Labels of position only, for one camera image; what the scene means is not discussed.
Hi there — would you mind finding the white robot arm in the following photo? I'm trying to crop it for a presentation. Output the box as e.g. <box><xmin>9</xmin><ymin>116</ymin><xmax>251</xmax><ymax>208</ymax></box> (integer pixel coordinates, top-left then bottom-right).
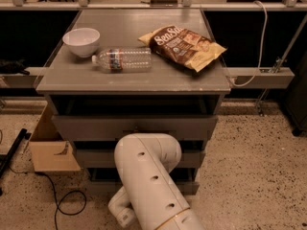
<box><xmin>108</xmin><ymin>133</ymin><xmax>205</xmax><ymax>230</ymax></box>

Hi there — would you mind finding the grey wooden drawer cabinet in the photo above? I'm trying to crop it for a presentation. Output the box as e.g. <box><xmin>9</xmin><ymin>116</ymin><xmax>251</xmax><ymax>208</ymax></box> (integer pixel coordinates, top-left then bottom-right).
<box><xmin>35</xmin><ymin>9</ymin><xmax>231</xmax><ymax>184</ymax></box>

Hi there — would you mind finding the grey middle drawer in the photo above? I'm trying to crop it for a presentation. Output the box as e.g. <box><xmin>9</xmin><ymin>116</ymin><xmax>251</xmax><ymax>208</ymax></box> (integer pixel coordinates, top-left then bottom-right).
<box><xmin>75</xmin><ymin>149</ymin><xmax>205</xmax><ymax>168</ymax></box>

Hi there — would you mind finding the grey top drawer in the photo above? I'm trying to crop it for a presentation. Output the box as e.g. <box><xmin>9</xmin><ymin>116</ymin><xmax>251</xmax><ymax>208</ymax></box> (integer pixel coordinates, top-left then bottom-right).
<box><xmin>52</xmin><ymin>116</ymin><xmax>217</xmax><ymax>141</ymax></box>

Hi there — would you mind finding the clear plastic water bottle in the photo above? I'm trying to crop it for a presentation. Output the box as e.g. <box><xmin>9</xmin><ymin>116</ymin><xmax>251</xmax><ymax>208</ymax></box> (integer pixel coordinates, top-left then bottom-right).
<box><xmin>92</xmin><ymin>48</ymin><xmax>152</xmax><ymax>73</ymax></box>

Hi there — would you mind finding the brown yellow chip bag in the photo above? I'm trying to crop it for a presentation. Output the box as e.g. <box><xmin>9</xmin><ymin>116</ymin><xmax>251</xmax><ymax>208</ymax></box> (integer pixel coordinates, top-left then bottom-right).
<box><xmin>138</xmin><ymin>25</ymin><xmax>226</xmax><ymax>72</ymax></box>

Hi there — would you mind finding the white ceramic bowl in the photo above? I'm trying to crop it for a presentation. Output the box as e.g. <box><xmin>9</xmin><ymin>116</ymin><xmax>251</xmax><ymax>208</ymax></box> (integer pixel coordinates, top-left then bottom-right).
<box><xmin>62</xmin><ymin>28</ymin><xmax>100</xmax><ymax>58</ymax></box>

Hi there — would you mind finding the cardboard box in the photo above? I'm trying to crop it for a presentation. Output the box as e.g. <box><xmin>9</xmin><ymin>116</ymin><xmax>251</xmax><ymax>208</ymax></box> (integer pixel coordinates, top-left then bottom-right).
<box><xmin>29</xmin><ymin>106</ymin><xmax>81</xmax><ymax>173</ymax></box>

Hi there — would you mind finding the black bar on floor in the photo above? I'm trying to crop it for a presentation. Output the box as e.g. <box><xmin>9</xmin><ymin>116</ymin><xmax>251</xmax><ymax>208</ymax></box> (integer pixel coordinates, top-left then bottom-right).
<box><xmin>0</xmin><ymin>128</ymin><xmax>27</xmax><ymax>178</ymax></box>

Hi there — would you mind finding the dark cart with wheel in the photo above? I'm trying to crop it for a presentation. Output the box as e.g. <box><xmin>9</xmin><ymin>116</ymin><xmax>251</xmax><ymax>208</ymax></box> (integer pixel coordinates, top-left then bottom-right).
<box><xmin>283</xmin><ymin>53</ymin><xmax>307</xmax><ymax>136</ymax></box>

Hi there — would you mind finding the black floor cable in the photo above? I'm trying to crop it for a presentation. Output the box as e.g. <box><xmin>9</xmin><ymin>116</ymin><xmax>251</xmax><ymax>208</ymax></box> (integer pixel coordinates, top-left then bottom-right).
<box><xmin>7</xmin><ymin>166</ymin><xmax>88</xmax><ymax>230</ymax></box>

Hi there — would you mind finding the white hanging cable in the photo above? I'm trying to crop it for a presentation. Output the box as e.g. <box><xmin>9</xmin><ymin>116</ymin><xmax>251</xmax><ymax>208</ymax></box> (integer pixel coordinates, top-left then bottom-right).
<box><xmin>227</xmin><ymin>0</ymin><xmax>269</xmax><ymax>88</ymax></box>

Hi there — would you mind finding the black cloth on rail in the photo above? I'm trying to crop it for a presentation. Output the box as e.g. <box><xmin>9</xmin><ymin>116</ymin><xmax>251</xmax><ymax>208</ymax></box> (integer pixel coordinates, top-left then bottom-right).
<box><xmin>0</xmin><ymin>59</ymin><xmax>30</xmax><ymax>75</ymax></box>

